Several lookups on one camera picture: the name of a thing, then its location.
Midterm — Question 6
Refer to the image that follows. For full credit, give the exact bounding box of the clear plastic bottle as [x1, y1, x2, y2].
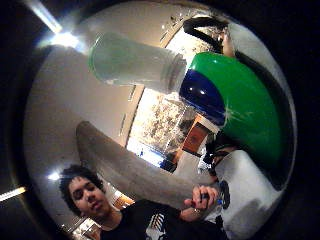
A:
[87, 31, 188, 95]

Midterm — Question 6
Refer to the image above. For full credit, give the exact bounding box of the small blue pen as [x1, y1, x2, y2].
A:
[199, 193, 225, 206]

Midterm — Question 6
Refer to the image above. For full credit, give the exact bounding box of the blue bowl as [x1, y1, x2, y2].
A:
[179, 68, 227, 127]

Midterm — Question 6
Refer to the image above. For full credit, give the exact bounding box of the orange cabinet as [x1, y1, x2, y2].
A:
[181, 121, 210, 157]

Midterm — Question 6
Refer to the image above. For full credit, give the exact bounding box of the black round object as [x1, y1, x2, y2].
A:
[218, 180, 232, 211]

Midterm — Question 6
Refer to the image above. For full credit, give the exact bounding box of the ceiling light strip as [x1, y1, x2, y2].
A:
[22, 0, 80, 48]
[0, 186, 27, 203]

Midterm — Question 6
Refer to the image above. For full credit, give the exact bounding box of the the person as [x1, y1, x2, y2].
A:
[58, 164, 231, 240]

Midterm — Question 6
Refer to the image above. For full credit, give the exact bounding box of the round ceiling lamp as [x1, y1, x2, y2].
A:
[47, 171, 62, 182]

